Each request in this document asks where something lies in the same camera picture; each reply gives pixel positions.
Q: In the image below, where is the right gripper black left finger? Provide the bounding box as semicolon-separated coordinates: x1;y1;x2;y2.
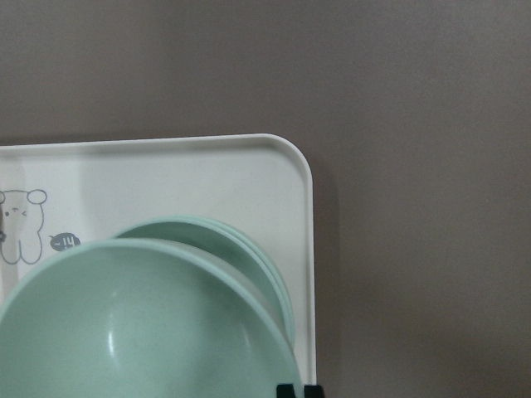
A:
276;380;295;398

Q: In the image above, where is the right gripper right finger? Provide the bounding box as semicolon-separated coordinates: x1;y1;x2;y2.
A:
303;376;324;398

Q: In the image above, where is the cream rabbit tray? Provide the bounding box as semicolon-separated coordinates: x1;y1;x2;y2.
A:
1;134;317;384

